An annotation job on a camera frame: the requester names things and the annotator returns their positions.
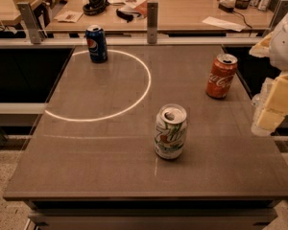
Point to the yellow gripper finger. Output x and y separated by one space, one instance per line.
275 108
262 48

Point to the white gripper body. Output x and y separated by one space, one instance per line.
285 45

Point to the red Coca-Cola can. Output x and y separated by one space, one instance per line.
223 69

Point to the white green 7up can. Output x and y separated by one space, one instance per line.
170 131

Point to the blue Pepsi can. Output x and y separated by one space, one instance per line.
96 43

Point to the black mesh cup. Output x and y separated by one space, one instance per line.
242 4

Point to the black power adapter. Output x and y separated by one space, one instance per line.
225 8

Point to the white paper sheet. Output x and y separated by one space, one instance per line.
223 24

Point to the wooden background desk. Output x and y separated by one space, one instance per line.
174 16

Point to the magazine stack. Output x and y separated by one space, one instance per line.
135 7

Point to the black headphones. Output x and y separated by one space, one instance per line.
94 7

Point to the paper note on desk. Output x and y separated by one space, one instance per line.
69 17

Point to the right metal rail post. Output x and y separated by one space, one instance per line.
280 12

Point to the metal rail post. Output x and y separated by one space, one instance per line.
152 13
29 18
280 12

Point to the middle metal rail post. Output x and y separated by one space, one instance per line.
152 13

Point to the left metal rail post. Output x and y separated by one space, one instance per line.
29 18

